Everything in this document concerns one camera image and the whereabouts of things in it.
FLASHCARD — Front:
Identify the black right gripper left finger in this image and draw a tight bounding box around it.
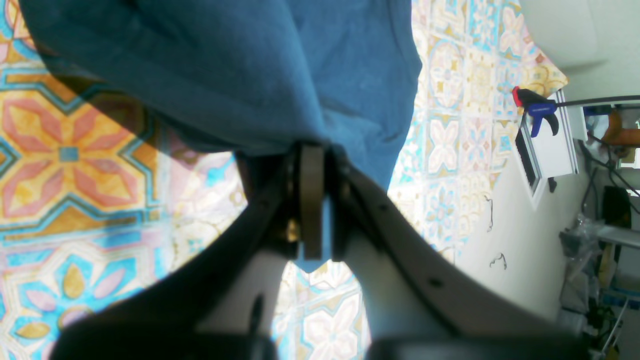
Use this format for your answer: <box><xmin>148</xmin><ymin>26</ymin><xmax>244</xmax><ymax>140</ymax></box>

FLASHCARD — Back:
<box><xmin>51</xmin><ymin>145</ymin><xmax>326</xmax><ymax>360</ymax></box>

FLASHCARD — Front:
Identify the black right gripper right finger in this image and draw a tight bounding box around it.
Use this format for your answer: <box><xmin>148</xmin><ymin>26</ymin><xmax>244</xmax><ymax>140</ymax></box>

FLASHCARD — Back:
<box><xmin>325</xmin><ymin>145</ymin><xmax>590</xmax><ymax>360</ymax></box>

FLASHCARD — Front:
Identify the dark navy t-shirt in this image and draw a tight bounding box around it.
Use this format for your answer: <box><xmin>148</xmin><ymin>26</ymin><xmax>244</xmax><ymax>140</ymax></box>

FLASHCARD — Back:
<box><xmin>19</xmin><ymin>0</ymin><xmax>422</xmax><ymax>190</ymax></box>

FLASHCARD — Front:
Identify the patterned colourful tablecloth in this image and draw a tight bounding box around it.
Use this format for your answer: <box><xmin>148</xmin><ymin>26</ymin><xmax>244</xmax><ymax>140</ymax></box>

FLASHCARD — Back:
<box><xmin>1</xmin><ymin>0</ymin><xmax>569</xmax><ymax>360</ymax></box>

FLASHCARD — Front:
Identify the blue clamp lower left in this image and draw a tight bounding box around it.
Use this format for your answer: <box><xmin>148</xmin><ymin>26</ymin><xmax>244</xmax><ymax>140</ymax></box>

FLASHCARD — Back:
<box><xmin>511</xmin><ymin>86</ymin><xmax>640</xmax><ymax>138</ymax></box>

